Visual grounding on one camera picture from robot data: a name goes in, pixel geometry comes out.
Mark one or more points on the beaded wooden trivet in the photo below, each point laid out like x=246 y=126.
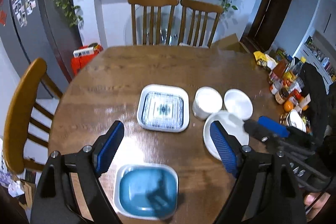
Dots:
x=285 y=119

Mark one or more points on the brown sauce jar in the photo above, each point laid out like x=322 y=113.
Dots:
x=281 y=96

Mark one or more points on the wooden chair back left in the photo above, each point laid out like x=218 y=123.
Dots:
x=151 y=21

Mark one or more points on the small white bowl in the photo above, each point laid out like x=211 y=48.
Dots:
x=238 y=103

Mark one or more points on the red sauce bottle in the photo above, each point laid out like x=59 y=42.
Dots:
x=277 y=73

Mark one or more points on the orange fruit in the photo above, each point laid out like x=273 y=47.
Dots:
x=288 y=106

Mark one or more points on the white blue patterned square plate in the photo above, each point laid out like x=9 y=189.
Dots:
x=163 y=108

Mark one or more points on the grey refrigerator with magnets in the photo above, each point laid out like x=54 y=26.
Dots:
x=39 y=28

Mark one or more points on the wooden chair left side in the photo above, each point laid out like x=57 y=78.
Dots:
x=18 y=119

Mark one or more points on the yellow cap oil bottle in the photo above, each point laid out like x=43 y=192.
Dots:
x=295 y=70

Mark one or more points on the red bag on floor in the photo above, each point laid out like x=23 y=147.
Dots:
x=83 y=56

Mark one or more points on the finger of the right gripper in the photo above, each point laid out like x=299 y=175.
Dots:
x=273 y=125
x=259 y=132

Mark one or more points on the wooden chair back right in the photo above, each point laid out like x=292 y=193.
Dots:
x=198 y=23

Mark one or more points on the yellow snack bag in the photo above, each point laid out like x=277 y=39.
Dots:
x=264 y=60

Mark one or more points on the cardboard box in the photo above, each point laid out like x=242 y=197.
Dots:
x=230 y=43

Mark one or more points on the wooden chair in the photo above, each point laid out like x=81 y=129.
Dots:
x=151 y=21
x=18 y=119
x=198 y=23

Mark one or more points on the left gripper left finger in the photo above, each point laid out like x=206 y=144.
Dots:
x=105 y=148

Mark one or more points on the right hand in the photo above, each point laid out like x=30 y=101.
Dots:
x=316 y=201

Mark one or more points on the patterned small dish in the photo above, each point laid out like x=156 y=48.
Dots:
x=293 y=119

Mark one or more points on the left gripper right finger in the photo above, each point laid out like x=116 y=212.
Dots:
x=228 y=148

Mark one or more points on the dark wooden door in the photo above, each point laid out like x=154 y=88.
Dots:
x=267 y=22

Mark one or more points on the white ramekin cup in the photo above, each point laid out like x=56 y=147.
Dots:
x=206 y=102

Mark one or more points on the red lid jar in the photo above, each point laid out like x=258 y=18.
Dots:
x=296 y=94

